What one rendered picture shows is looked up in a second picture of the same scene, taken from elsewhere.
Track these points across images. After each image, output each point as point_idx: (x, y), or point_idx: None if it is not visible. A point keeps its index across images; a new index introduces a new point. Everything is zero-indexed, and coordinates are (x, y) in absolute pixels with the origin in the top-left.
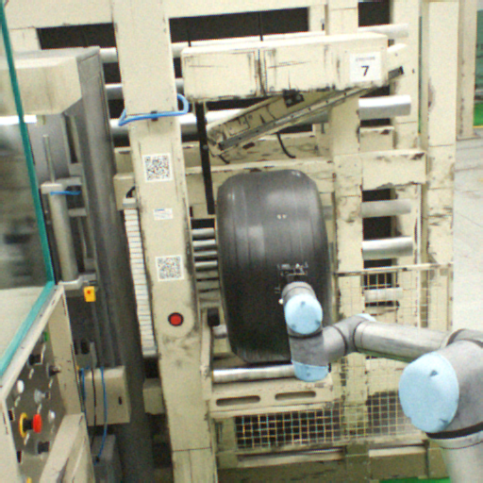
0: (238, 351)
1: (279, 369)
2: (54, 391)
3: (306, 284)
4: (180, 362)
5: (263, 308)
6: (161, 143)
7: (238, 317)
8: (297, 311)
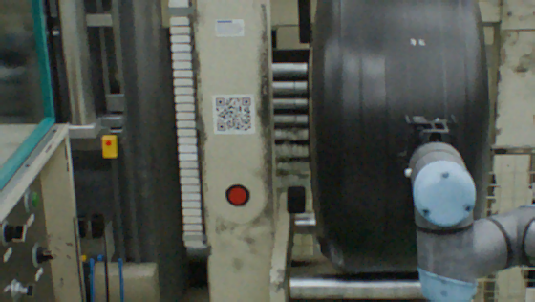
0: (331, 252)
1: (394, 286)
2: (43, 286)
3: (451, 147)
4: (240, 263)
5: (376, 186)
6: None
7: (334, 197)
8: (435, 188)
